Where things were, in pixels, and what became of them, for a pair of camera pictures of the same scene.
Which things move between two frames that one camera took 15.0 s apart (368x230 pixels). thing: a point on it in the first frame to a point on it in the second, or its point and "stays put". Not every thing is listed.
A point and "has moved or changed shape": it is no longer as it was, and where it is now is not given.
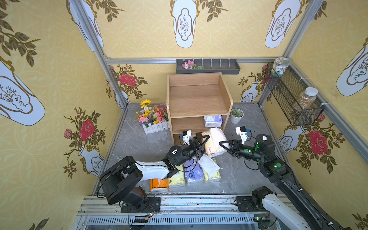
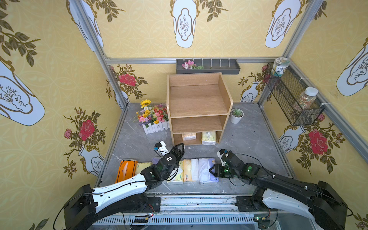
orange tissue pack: (159, 183) has moved or changed shape
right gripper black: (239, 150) to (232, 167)
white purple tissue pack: (213, 121) to (205, 176)
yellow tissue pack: (211, 170) to (179, 177)
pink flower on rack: (190, 65) stays put
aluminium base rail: (200, 212) stays put
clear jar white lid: (306, 97) stays put
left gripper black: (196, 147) to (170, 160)
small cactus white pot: (236, 115) stays put
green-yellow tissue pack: (178, 178) has moved or changed shape
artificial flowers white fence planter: (154, 118) stays put
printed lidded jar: (280, 63) stays put
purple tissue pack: (194, 171) to (155, 161)
